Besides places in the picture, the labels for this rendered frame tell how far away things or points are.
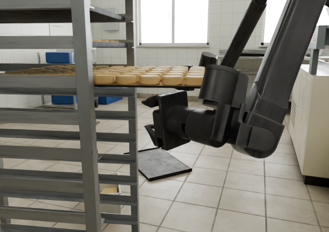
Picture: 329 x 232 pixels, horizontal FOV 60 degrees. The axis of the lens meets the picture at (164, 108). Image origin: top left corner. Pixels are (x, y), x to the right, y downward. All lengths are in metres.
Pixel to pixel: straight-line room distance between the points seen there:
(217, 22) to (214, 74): 4.93
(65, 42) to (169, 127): 0.33
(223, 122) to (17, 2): 0.54
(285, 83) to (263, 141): 0.10
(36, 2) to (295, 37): 0.54
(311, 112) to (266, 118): 1.85
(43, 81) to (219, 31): 4.78
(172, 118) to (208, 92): 0.08
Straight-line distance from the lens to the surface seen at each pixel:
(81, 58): 0.66
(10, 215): 0.92
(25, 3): 0.75
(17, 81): 0.77
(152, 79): 0.68
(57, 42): 0.71
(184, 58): 5.48
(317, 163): 2.43
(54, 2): 0.72
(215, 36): 5.37
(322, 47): 2.26
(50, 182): 0.81
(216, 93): 0.45
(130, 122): 1.13
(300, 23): 0.53
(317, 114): 2.32
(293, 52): 0.51
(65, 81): 0.71
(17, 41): 0.76
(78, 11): 0.66
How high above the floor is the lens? 1.04
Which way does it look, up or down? 12 degrees down
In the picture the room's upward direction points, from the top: straight up
